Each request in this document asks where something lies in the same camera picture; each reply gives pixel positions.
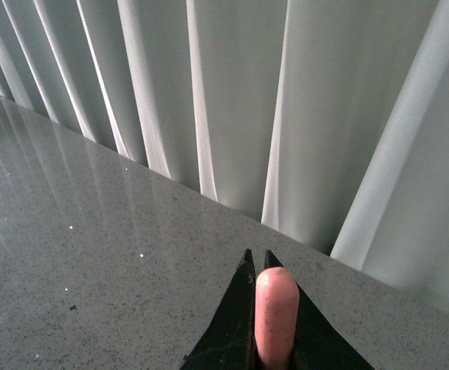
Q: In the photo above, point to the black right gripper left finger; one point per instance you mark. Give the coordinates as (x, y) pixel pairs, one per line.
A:
(228, 342)

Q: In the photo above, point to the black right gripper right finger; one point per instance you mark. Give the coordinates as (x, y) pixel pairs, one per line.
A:
(317, 344)

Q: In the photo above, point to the pink chopstick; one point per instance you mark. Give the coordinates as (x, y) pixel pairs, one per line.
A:
(276, 309)

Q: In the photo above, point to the white pleated curtain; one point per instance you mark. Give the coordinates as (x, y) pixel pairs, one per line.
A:
(325, 120)

